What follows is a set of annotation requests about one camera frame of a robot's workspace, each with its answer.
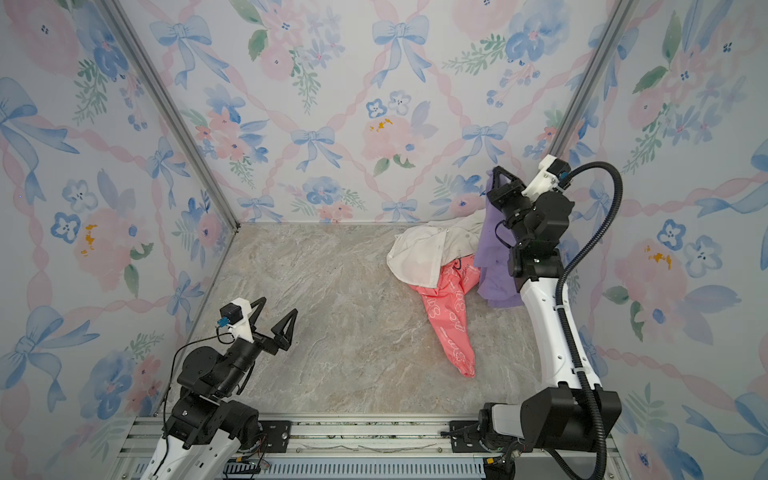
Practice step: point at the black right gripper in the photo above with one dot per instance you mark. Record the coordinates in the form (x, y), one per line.
(500, 198)

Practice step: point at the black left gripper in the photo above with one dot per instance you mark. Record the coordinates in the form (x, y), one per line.
(272, 346)

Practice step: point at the purple cloth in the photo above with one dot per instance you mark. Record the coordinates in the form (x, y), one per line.
(495, 286)

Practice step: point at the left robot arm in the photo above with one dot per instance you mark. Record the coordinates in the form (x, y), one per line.
(207, 428)

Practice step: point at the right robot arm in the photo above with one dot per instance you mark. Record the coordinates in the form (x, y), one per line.
(571, 411)

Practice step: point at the white cloth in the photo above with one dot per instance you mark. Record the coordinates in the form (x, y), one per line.
(419, 253)

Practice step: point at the pink patterned cloth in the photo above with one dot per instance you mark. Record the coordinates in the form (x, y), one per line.
(446, 309)

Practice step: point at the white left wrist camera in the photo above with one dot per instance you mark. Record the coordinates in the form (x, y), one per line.
(234, 318)

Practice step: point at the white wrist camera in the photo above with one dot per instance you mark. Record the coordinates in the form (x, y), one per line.
(551, 170)
(234, 318)

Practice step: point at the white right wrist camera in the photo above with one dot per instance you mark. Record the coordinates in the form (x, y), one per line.
(551, 170)

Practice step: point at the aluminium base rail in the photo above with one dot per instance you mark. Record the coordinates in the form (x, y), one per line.
(337, 446)

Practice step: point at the aluminium corner post right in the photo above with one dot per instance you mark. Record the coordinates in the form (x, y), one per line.
(615, 26)

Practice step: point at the aluminium corner post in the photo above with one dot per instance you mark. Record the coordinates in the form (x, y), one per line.
(127, 36)
(615, 26)

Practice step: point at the aluminium corner post left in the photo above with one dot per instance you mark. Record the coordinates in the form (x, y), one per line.
(127, 36)

